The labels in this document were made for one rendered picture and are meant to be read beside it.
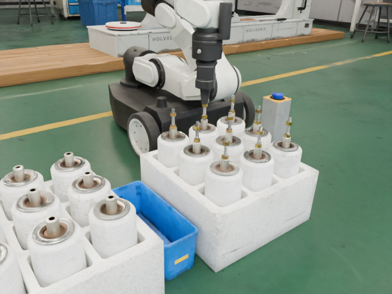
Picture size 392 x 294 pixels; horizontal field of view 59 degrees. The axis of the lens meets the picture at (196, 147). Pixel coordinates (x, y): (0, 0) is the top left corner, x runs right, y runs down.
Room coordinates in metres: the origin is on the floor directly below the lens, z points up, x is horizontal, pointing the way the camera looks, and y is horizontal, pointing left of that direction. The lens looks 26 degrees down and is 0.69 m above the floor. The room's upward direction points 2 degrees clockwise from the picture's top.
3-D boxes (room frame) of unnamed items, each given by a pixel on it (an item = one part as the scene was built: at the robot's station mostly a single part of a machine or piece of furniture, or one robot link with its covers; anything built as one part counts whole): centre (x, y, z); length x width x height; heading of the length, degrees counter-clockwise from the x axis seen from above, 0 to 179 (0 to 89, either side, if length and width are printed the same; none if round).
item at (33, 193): (0.61, 0.34, 0.26); 0.02 x 0.02 x 0.03
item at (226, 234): (0.94, -0.10, 0.09); 0.39 x 0.39 x 0.18; 38
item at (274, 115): (1.17, -0.28, 0.16); 0.07 x 0.07 x 0.31; 38
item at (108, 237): (0.59, 0.17, 0.16); 0.10 x 0.10 x 0.18
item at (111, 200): (0.59, 0.17, 0.26); 0.02 x 0.02 x 0.03
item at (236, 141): (0.94, -0.10, 0.25); 0.08 x 0.08 x 0.01
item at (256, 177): (0.84, -0.17, 0.16); 0.10 x 0.10 x 0.18
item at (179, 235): (0.77, 0.12, 0.06); 0.30 x 0.11 x 0.12; 39
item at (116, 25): (3.16, 0.66, 0.29); 0.30 x 0.30 x 0.06
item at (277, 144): (0.92, -0.26, 0.25); 0.08 x 0.08 x 0.01
